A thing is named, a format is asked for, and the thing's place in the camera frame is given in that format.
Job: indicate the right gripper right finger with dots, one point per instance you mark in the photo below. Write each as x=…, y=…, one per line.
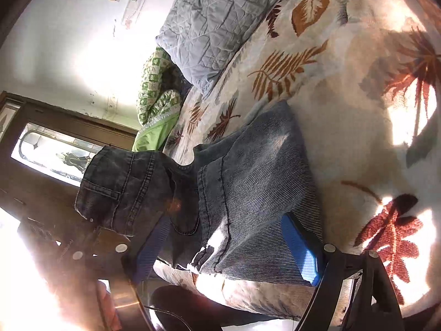
x=372, y=304

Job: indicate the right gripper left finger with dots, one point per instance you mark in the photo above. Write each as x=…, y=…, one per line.
x=115, y=265

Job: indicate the leaf-patterned bed blanket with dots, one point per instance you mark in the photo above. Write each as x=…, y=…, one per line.
x=362, y=78

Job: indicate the blue denim jeans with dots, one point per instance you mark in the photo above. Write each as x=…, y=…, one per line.
x=225, y=207

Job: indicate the brown wooden window frame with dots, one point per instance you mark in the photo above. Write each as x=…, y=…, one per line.
x=27, y=193

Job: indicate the grey quilted pillow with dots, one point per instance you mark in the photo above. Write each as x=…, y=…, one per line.
x=202, y=36

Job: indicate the green patterned folded quilt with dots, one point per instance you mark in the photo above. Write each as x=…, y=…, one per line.
x=163, y=91

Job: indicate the stained glass window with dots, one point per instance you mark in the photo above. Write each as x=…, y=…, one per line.
x=51, y=153

